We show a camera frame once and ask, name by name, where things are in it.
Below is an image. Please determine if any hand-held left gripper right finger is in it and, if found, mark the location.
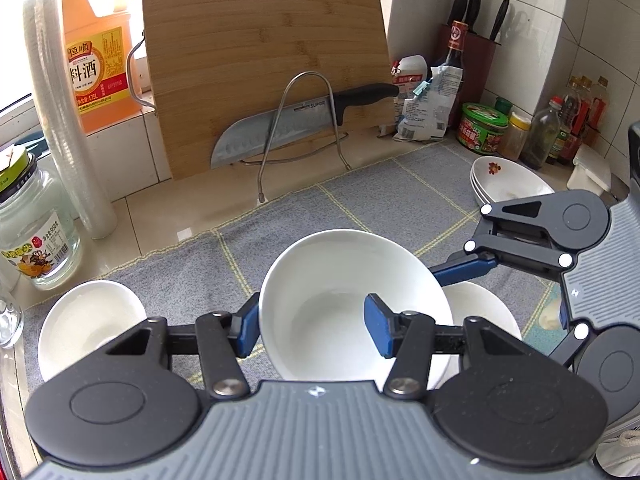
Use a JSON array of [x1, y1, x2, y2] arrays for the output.
[[364, 294, 523, 401]]

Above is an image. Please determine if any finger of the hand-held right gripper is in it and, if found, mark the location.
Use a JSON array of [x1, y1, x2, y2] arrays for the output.
[[548, 324, 591, 372], [431, 196, 578, 287]]

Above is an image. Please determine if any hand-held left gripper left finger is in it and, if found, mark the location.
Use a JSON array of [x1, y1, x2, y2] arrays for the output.
[[106, 292, 262, 401]]

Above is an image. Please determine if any white bowl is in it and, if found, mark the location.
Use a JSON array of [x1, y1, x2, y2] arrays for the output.
[[258, 229, 455, 393], [440, 281, 523, 361], [37, 280, 148, 383]]

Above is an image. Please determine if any grey checked cloth mat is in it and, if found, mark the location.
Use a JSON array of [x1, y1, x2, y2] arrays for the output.
[[22, 142, 601, 396]]

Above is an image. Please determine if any white plastic box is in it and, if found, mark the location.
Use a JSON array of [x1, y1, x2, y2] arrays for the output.
[[567, 144, 613, 195]]

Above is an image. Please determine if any green-label oil bottle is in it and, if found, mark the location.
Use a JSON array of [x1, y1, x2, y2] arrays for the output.
[[546, 77, 577, 165]]

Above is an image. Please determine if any green-lidded sauce jar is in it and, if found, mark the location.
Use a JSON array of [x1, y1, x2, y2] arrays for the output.
[[457, 102, 510, 156]]

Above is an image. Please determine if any yellow-lidded jar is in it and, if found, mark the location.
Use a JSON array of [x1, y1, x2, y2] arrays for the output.
[[498, 111, 532, 162]]

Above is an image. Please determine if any red-label sauce bottle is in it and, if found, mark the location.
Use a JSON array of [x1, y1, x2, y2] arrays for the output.
[[567, 76, 611, 166]]

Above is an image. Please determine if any clear bottle red cap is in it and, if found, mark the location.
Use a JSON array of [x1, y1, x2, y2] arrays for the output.
[[519, 97, 563, 171]]

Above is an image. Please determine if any white printed plastic bag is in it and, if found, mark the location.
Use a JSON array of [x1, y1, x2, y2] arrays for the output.
[[397, 65, 463, 143]]

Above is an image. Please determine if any dark red knife block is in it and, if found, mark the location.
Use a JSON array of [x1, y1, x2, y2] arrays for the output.
[[435, 22, 501, 111]]

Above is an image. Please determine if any white bag red label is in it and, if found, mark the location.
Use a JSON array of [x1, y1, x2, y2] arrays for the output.
[[391, 55, 432, 111]]

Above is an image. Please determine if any dark sauce bottle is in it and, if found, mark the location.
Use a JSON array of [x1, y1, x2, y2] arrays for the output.
[[442, 20, 468, 86]]

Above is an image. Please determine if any glass jar yellow-green lid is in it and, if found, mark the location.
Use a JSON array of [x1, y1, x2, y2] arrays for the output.
[[0, 146, 83, 291]]

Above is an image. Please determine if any clear glass cup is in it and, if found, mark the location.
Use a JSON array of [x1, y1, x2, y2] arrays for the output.
[[0, 295, 25, 348]]

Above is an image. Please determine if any tall plastic wrap roll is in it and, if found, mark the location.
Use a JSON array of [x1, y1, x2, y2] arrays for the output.
[[22, 0, 118, 238]]

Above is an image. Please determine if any bamboo cutting board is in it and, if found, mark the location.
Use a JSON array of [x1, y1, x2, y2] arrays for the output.
[[141, 0, 401, 181]]

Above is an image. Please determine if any orange cooking wine bottle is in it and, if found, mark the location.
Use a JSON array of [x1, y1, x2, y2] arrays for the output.
[[61, 0, 143, 135]]

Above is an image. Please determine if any white garment with drawstring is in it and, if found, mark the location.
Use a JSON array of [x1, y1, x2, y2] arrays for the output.
[[592, 422, 640, 480]]

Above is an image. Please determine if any metal wire rack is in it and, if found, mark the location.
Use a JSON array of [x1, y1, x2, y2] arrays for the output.
[[240, 71, 352, 201]]

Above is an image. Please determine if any black-handled kitchen knife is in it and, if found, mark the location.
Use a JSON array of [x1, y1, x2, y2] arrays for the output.
[[210, 82, 401, 170]]

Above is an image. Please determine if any black knife handle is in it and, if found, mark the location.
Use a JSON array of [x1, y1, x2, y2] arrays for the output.
[[464, 0, 485, 35], [446, 0, 471, 26], [487, 0, 511, 43]]

